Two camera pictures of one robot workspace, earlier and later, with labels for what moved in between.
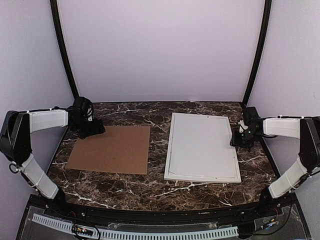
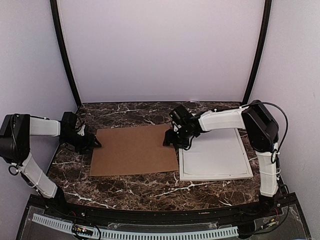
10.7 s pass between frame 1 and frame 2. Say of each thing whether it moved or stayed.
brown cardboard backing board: moved
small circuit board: stayed
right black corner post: stayed
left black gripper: moved
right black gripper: moved
